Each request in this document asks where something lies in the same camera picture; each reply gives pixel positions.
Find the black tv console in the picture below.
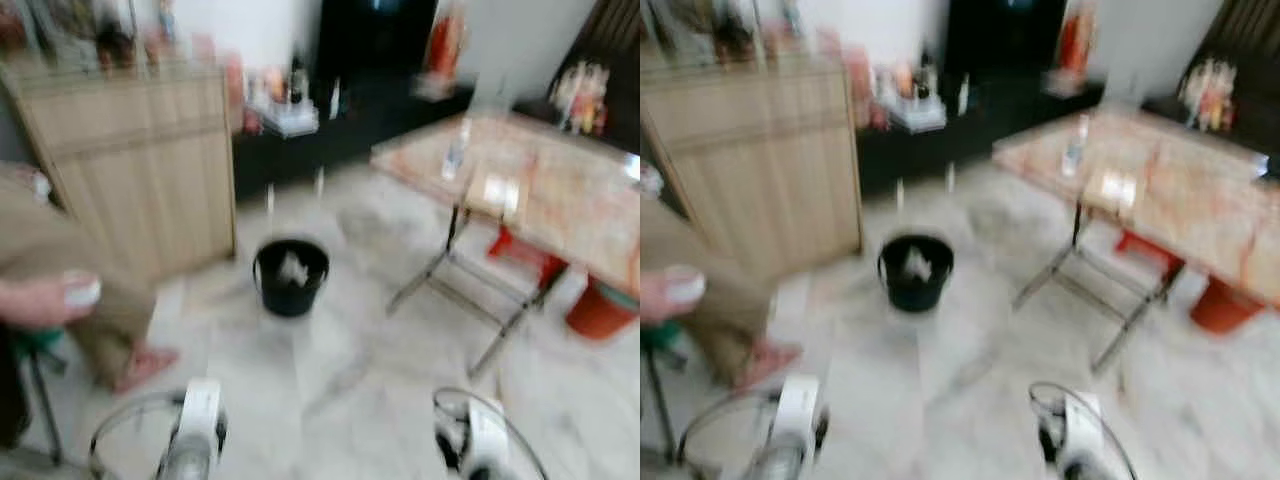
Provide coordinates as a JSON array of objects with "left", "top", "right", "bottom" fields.
[
  {"left": 232, "top": 75, "right": 476, "bottom": 201},
  {"left": 855, "top": 75, "right": 1101, "bottom": 196}
]

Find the red-robed doll figure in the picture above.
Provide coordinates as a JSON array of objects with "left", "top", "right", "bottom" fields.
[
  {"left": 422, "top": 5, "right": 469, "bottom": 101},
  {"left": 1045, "top": 5, "right": 1099, "bottom": 96}
]

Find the clear plastic box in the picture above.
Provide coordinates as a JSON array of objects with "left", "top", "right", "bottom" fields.
[
  {"left": 880, "top": 95, "right": 949, "bottom": 134},
  {"left": 245, "top": 95, "right": 321, "bottom": 138}
]

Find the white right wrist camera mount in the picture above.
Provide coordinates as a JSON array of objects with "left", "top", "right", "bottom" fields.
[
  {"left": 435, "top": 395, "right": 511, "bottom": 480},
  {"left": 1040, "top": 390, "right": 1106, "bottom": 480}
]

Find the dark grey sofa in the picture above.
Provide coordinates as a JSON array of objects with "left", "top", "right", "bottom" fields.
[
  {"left": 575, "top": 0, "right": 641, "bottom": 151},
  {"left": 1195, "top": 0, "right": 1280, "bottom": 151}
]

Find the pink marble coffee table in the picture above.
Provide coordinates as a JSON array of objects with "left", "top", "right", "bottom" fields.
[
  {"left": 992, "top": 105, "right": 1280, "bottom": 376},
  {"left": 370, "top": 108, "right": 641, "bottom": 381}
]

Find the light wooden cabinet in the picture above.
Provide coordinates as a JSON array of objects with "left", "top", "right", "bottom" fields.
[
  {"left": 640, "top": 60, "right": 864, "bottom": 286},
  {"left": 0, "top": 60, "right": 238, "bottom": 286}
]

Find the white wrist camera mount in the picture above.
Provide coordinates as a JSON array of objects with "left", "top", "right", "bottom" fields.
[
  {"left": 165, "top": 378, "right": 229, "bottom": 480},
  {"left": 770, "top": 373, "right": 831, "bottom": 480},
  {"left": 435, "top": 395, "right": 511, "bottom": 480},
  {"left": 1040, "top": 390, "right": 1106, "bottom": 480}
]

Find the green stool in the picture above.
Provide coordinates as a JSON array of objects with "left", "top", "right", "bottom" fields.
[
  {"left": 640, "top": 320, "right": 691, "bottom": 466},
  {"left": 0, "top": 325, "right": 71, "bottom": 471}
]

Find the red plastic stool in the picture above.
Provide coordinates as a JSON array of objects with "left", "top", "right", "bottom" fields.
[
  {"left": 1115, "top": 230, "right": 1186, "bottom": 281},
  {"left": 487, "top": 225, "right": 569, "bottom": 291}
]

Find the clear plastic bottle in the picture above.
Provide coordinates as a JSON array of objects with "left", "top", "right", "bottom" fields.
[
  {"left": 440, "top": 118, "right": 473, "bottom": 183},
  {"left": 1062, "top": 113, "right": 1093, "bottom": 179}
]

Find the person in beige trousers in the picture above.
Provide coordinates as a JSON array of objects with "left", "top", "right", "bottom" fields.
[
  {"left": 0, "top": 160, "right": 183, "bottom": 396},
  {"left": 640, "top": 160, "right": 804, "bottom": 391}
]

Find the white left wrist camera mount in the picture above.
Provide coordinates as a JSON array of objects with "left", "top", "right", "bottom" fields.
[
  {"left": 165, "top": 378, "right": 229, "bottom": 480},
  {"left": 770, "top": 373, "right": 831, "bottom": 480}
]

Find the cartoon boy plush doll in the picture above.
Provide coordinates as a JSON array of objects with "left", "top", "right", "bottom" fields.
[
  {"left": 1180, "top": 58, "right": 1241, "bottom": 131},
  {"left": 550, "top": 62, "right": 611, "bottom": 136}
]

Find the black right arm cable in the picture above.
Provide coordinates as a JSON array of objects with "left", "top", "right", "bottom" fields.
[
  {"left": 1028, "top": 380, "right": 1139, "bottom": 480},
  {"left": 432, "top": 387, "right": 549, "bottom": 480}
]

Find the black rubbish bin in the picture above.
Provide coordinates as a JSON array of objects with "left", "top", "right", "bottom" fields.
[
  {"left": 878, "top": 233, "right": 956, "bottom": 314},
  {"left": 252, "top": 237, "right": 331, "bottom": 319}
]

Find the orange plastic bucket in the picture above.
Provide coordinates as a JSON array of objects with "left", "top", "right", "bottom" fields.
[
  {"left": 563, "top": 278, "right": 641, "bottom": 341},
  {"left": 1188, "top": 275, "right": 1266, "bottom": 336}
]

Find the black television screen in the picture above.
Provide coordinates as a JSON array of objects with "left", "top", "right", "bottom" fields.
[
  {"left": 315, "top": 0, "right": 441, "bottom": 86},
  {"left": 942, "top": 0, "right": 1066, "bottom": 81}
]

